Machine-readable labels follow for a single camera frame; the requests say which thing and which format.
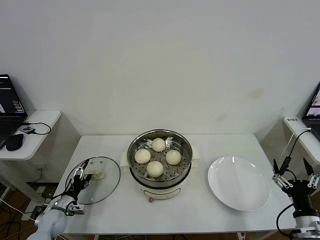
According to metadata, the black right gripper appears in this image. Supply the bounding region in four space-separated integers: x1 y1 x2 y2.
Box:
272 157 320 217

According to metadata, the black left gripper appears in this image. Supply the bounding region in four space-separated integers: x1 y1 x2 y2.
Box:
69 161 93 196

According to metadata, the round glass lid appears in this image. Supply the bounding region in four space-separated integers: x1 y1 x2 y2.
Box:
65 156 122 205

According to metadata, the white steamed baozi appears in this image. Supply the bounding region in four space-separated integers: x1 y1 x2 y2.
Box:
165 149 182 166
134 149 152 165
146 161 165 178
151 137 166 153

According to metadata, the stainless steel steamer basket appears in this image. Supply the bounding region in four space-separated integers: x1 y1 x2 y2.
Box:
120 128 201 187

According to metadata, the black laptop with pink screen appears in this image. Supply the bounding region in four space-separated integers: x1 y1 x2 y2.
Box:
301 81 320 140

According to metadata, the white side table with mouse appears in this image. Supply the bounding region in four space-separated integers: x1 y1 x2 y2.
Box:
0 110 62 216

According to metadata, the white round plate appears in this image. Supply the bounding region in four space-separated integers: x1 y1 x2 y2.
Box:
207 156 271 213

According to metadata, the small grey usb hub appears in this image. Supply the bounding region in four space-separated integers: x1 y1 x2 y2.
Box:
19 125 36 135

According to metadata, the black computer mouse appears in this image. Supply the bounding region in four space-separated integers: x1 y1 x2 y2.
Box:
5 133 25 152

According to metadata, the black laptop with dark screen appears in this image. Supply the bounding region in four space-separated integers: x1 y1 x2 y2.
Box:
0 74 29 142

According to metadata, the black cable with adapter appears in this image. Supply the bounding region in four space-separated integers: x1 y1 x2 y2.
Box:
278 128 313 182

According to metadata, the white cable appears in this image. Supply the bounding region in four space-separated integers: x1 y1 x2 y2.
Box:
281 126 313 156

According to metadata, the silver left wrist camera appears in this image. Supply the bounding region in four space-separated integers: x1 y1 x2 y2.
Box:
66 202 85 216

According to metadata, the black hub cable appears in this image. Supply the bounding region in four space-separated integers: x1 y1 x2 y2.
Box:
21 121 52 136

